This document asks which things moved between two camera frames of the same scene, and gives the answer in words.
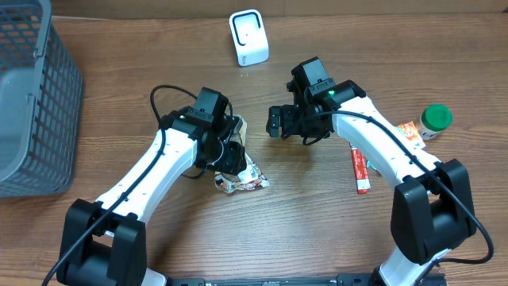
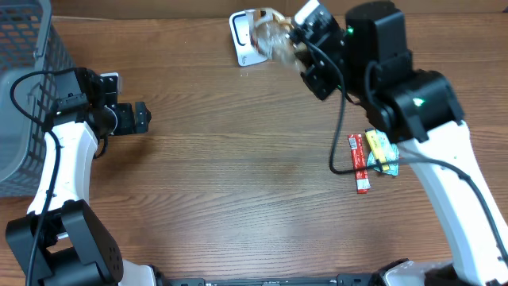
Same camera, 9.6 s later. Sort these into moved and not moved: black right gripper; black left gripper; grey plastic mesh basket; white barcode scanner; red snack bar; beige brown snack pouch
Moved: beige brown snack pouch; black left gripper; black right gripper
Not moved: red snack bar; white barcode scanner; grey plastic mesh basket
